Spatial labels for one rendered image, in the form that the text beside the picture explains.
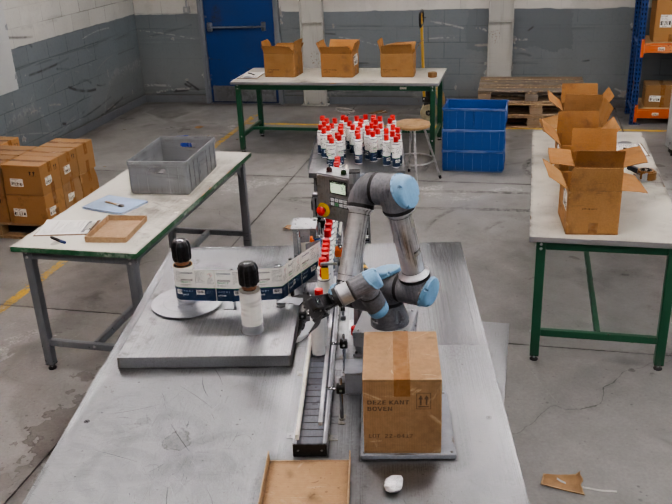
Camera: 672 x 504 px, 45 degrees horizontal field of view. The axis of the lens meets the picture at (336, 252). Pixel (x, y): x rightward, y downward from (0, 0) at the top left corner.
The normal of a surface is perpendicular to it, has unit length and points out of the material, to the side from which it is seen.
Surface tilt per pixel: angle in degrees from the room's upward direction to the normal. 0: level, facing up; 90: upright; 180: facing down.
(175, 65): 90
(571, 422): 0
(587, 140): 73
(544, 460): 0
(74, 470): 0
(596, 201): 92
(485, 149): 90
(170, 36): 90
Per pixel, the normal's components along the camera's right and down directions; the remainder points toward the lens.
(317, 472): -0.04, -0.92
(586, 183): -0.12, 0.55
